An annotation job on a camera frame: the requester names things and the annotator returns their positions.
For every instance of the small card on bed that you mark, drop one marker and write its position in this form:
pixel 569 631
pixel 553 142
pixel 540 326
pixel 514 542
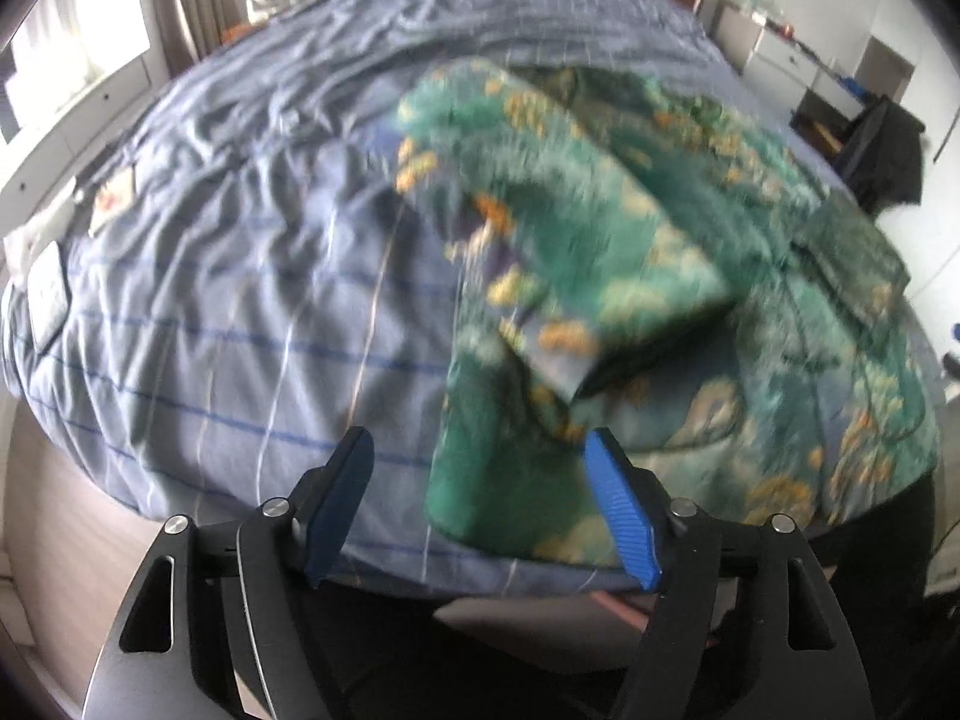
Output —
pixel 112 200

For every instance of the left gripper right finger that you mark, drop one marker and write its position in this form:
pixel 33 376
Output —
pixel 745 623

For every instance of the black jacket on chair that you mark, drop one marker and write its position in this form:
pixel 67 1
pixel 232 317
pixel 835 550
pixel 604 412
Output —
pixel 881 160

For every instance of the blue striped bed cover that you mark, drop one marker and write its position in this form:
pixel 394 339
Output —
pixel 269 288

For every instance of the green floral patterned garment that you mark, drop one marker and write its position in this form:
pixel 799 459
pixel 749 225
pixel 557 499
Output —
pixel 662 266

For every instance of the white desk with drawers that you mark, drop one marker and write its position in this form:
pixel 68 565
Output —
pixel 778 69

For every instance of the white cloth on bed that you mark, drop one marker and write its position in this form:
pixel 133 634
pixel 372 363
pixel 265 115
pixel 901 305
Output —
pixel 23 245

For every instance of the white window sill cabinet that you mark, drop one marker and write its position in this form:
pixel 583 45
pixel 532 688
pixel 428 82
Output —
pixel 40 161

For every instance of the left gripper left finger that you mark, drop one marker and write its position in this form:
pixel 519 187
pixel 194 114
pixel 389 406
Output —
pixel 201 595

